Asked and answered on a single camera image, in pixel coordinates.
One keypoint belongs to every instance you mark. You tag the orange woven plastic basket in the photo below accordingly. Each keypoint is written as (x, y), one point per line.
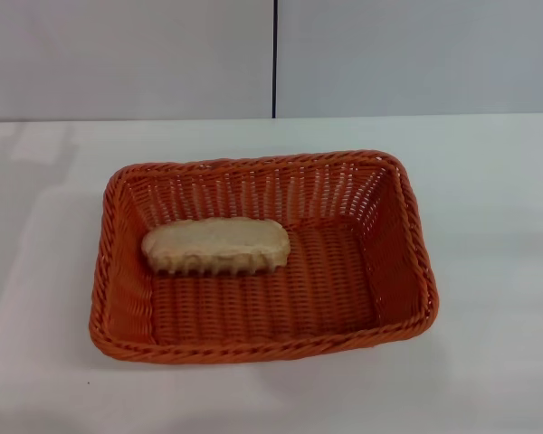
(298, 298)

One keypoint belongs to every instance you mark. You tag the striped orange and cream bread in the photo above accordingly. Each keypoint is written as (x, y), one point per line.
(217, 244)

